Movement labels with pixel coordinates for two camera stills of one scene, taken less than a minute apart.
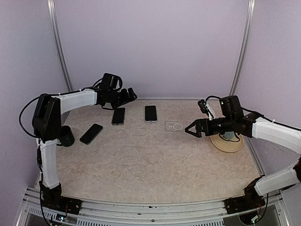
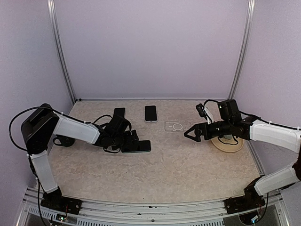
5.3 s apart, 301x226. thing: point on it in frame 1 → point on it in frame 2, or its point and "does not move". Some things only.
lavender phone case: x=150 y=114 does not move
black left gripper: x=126 y=98 → x=130 y=141
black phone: x=150 y=114 does not move
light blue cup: x=229 y=135 does not move
